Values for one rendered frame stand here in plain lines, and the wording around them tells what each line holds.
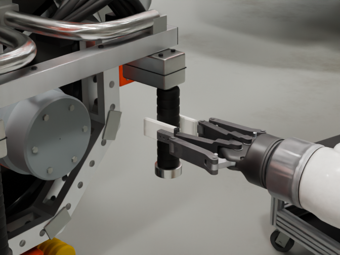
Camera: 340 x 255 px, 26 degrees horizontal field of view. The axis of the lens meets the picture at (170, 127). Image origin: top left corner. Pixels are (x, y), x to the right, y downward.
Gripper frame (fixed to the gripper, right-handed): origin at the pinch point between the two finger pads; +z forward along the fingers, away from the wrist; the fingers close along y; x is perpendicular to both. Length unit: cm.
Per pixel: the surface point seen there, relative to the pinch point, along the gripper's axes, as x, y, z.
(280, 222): -71, 88, 32
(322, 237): -67, 85, 15
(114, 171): -83, 97, 111
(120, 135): -83, 122, 133
